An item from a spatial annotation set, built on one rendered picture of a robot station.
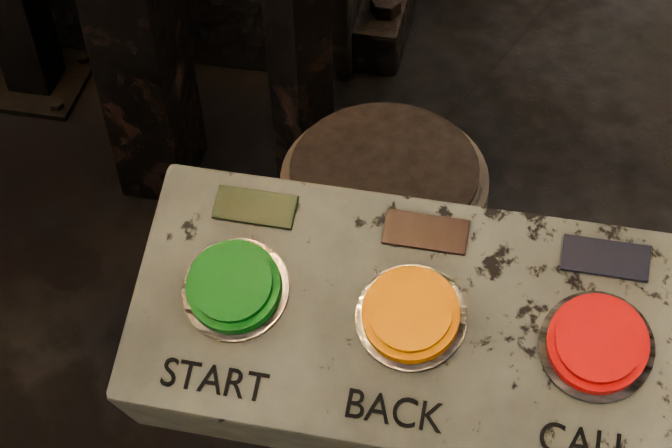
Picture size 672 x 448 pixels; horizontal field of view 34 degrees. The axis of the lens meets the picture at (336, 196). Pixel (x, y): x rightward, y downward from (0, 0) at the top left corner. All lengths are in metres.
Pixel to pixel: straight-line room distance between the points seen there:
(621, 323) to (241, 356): 0.15
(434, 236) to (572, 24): 1.13
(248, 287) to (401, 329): 0.07
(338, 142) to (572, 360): 0.25
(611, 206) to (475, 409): 0.90
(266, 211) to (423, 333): 0.09
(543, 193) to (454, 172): 0.72
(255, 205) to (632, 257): 0.16
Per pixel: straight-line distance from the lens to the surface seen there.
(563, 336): 0.44
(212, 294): 0.46
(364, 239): 0.47
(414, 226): 0.47
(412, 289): 0.45
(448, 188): 0.61
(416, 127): 0.65
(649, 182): 1.37
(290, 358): 0.45
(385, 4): 1.44
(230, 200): 0.48
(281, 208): 0.47
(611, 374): 0.44
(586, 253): 0.47
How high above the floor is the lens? 0.97
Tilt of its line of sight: 47 degrees down
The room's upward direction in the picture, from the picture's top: 2 degrees counter-clockwise
